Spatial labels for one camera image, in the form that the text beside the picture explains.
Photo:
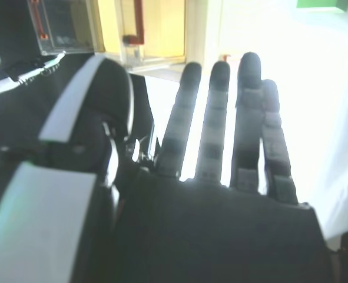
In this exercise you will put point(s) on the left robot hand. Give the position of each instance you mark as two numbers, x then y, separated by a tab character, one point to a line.
209	236

